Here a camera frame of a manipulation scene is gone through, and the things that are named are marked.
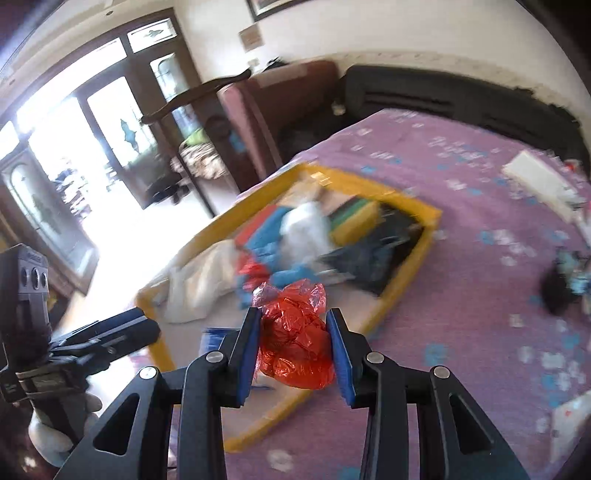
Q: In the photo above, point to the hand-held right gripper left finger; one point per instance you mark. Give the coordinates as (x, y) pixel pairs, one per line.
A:
(249, 355)

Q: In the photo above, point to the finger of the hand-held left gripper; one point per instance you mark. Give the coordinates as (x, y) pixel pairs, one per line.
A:
(120, 330)
(87, 364)

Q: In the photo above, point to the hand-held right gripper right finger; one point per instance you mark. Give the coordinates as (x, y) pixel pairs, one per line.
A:
(342, 360)

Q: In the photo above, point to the red plastic bag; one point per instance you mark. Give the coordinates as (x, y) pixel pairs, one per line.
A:
(295, 341)

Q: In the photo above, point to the blue plastic bag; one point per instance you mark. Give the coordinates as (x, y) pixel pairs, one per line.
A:
(291, 277)

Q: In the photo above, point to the white towel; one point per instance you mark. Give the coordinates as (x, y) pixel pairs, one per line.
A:
(198, 281)

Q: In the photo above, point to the black plastic bag gold print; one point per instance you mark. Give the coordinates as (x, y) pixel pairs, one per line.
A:
(378, 258)

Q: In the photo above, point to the yellow cardboard box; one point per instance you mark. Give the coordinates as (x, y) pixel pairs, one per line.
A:
(406, 258)

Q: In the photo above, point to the bag of red blue sponges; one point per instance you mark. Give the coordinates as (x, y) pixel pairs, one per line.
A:
(261, 230)

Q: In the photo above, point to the white plastic bag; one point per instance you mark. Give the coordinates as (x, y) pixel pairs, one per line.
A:
(307, 235)

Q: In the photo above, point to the bag of yellow green sponges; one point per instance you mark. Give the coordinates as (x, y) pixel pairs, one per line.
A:
(358, 217)

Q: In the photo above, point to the person's left hand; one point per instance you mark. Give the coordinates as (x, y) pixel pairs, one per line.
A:
(51, 443)

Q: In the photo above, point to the patterned seat cushion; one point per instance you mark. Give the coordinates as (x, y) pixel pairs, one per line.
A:
(198, 159)

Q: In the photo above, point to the glass panel door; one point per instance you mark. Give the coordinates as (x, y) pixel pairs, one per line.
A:
(115, 129)

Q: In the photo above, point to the black cylindrical motor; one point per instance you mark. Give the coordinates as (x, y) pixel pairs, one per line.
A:
(561, 290)

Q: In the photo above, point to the dark wooden chair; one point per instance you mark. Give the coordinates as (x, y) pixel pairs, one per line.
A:
(194, 99)

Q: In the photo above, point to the maroon armchair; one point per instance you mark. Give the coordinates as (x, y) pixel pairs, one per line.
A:
(286, 106)

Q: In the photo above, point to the stack of white papers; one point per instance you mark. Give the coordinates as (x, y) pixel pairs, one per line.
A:
(540, 182)

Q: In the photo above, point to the black headboard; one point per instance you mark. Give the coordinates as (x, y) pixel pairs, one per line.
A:
(438, 97)

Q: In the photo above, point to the black item on armchair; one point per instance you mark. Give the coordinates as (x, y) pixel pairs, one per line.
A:
(279, 63)

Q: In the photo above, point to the small wall plaque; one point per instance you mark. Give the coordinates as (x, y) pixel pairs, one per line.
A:
(251, 39)

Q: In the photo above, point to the framed wall picture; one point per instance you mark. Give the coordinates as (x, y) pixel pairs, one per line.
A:
(277, 8)

